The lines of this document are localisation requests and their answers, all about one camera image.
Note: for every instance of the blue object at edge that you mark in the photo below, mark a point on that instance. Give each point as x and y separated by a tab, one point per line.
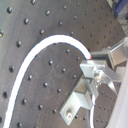
117	6

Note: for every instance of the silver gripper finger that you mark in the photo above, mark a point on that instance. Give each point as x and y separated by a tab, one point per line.
114	55
119	117

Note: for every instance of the metal cable clip bracket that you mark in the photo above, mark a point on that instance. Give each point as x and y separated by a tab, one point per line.
94	73

